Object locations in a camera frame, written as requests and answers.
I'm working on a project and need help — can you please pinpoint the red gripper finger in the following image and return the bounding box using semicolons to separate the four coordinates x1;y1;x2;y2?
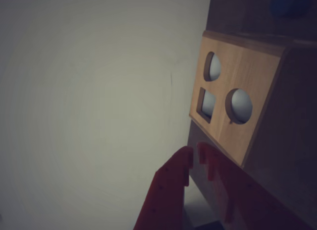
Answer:
133;145;194;230
197;141;316;230

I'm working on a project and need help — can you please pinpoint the blue wooden cylinder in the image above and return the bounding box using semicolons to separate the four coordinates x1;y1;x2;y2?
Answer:
270;0;311;18

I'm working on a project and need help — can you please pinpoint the wooden shape sorter box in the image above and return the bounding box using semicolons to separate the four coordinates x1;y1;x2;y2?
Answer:
187;30;317;227

